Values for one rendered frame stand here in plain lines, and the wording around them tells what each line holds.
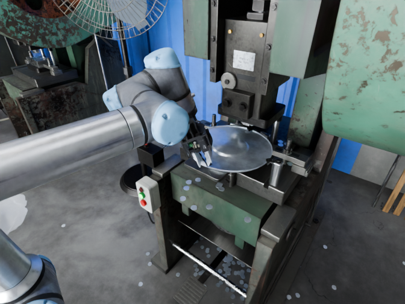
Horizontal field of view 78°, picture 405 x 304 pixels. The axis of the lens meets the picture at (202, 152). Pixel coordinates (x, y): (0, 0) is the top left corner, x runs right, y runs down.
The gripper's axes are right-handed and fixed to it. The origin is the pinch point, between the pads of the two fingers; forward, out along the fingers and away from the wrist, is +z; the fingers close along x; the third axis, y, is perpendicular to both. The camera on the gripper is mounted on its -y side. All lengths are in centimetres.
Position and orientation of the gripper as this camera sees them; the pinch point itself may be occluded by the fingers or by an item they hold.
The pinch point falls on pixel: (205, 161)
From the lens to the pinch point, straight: 78.3
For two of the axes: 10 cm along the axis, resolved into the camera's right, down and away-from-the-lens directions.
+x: 9.3, -3.6, -0.5
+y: 1.7, 5.6, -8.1
